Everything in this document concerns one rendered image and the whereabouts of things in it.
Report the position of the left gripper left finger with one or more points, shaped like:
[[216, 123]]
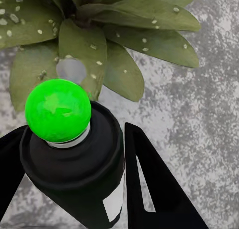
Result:
[[11, 168]]

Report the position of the pot plant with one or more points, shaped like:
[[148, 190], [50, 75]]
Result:
[[92, 32]]

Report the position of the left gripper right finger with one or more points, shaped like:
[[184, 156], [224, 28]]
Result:
[[173, 208]]

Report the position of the insectifuge atomizer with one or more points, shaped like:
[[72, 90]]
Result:
[[72, 149]]

